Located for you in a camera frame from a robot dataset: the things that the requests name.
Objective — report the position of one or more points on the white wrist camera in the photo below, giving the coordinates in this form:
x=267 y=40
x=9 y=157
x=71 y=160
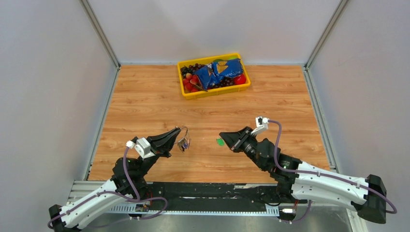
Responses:
x=142 y=146
x=261 y=125

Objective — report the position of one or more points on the blue snack bag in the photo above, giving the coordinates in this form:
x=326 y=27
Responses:
x=220 y=73

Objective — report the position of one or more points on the red tomato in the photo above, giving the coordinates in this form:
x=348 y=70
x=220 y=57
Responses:
x=239 y=80

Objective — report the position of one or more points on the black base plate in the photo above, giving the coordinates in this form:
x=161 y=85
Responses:
x=213 y=197

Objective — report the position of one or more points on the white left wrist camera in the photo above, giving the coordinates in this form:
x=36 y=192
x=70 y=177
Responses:
x=142 y=146

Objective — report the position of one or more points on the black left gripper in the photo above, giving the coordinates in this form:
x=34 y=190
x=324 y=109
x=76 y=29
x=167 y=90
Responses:
x=161 y=144

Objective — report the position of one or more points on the dark grape bunch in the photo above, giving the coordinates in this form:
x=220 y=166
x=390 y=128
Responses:
x=191 y=68

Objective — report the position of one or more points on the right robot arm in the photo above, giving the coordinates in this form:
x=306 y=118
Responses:
x=299 y=180

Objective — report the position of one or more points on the green tagged key bunch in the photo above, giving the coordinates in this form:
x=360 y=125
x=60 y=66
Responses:
x=220 y=141

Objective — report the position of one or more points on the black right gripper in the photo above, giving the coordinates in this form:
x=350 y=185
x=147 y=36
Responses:
x=235 y=140

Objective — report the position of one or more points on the large metal keyring with keys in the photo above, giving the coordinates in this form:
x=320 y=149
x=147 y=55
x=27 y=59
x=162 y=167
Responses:
x=184 y=143

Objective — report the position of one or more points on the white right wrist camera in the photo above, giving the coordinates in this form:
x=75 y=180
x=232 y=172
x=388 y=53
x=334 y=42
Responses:
x=261 y=125

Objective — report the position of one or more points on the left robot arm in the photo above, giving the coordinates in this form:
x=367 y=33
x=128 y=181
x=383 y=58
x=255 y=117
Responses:
x=127 y=183

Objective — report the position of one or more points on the red strawberries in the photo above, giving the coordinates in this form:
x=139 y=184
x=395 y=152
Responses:
x=191 y=83

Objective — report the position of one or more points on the yellow plastic bin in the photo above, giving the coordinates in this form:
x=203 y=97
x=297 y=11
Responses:
x=216 y=91

